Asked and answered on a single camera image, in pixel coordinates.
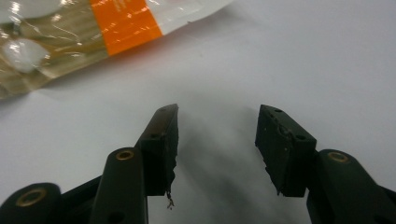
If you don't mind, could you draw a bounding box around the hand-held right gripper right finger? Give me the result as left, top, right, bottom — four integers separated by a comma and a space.
254, 104, 396, 224

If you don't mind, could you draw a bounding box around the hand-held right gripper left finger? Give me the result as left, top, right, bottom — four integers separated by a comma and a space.
89, 104, 180, 224

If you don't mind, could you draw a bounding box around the clear plastic bag orange label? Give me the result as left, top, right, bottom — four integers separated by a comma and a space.
0, 0, 235, 101

